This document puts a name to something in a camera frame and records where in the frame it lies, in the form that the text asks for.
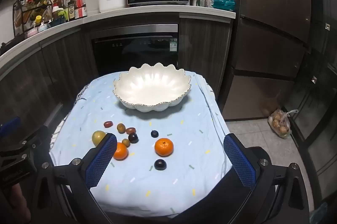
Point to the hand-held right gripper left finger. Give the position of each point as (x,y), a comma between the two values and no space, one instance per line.
(101,158)

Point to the white rice cooker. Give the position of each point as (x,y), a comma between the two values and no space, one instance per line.
(112,1)

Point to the clear bag of potatoes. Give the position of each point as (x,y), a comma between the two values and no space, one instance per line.
(280,124)

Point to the dark refrigerator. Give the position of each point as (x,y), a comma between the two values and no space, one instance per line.
(266,16)

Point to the dark glass door cabinet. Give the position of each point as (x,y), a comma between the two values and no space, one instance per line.
(321,68)

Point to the yellow-brown jujube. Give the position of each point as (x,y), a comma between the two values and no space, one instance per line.
(121,127)
(125,142)

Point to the dark wood base cabinets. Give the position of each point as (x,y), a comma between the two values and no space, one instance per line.
(52,68)

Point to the small dark blue plum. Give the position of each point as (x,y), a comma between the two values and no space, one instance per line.
(154,133)

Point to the teal plastic bag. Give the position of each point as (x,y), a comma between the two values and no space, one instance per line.
(223,2)

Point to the red oval grape tomato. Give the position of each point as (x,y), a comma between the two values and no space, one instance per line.
(108,124)
(130,130)

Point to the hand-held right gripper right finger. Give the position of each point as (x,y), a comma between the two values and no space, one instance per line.
(240,160)

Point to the built-in black dishwasher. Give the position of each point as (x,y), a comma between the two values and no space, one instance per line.
(131,47)

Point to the orange mandarin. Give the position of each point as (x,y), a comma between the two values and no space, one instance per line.
(121,152)
(164,147)

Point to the dark purple plum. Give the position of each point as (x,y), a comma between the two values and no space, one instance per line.
(160,164)
(133,137)

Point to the group of condiment bottles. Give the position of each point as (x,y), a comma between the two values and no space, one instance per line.
(71,6)

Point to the yellow-green apple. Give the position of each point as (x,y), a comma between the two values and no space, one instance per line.
(98,137)

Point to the light blue printed tablecloth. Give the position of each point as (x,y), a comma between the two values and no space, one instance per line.
(171,187)

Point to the white plastic bag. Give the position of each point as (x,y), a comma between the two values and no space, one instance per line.
(204,0)

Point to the white scalloped bowl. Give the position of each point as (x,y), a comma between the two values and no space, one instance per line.
(151,87)

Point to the person's left hand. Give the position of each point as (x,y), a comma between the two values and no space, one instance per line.
(18,203)

